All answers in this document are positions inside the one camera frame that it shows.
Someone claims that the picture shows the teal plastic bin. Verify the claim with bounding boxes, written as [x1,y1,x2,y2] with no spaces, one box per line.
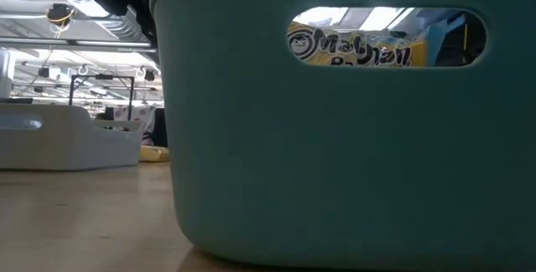
[149,0,536,272]

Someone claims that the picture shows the black hanging cloth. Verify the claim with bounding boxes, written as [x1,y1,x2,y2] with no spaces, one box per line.
[152,107,169,147]

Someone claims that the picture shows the yellow blue Maruchan ramen packet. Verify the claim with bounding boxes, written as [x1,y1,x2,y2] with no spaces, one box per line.
[286,20,430,69]

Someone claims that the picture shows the black yellow ceiling cable reel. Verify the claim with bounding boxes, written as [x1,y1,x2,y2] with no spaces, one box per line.
[45,3,75,26]

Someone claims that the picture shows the white plastic bin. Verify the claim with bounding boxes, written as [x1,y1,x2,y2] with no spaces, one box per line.
[0,103,146,172]

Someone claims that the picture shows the white patterned hanging cloth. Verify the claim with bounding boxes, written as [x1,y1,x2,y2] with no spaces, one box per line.
[113,105,157,146]

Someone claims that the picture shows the black metal room frame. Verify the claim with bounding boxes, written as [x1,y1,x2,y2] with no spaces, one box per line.
[68,74,136,131]

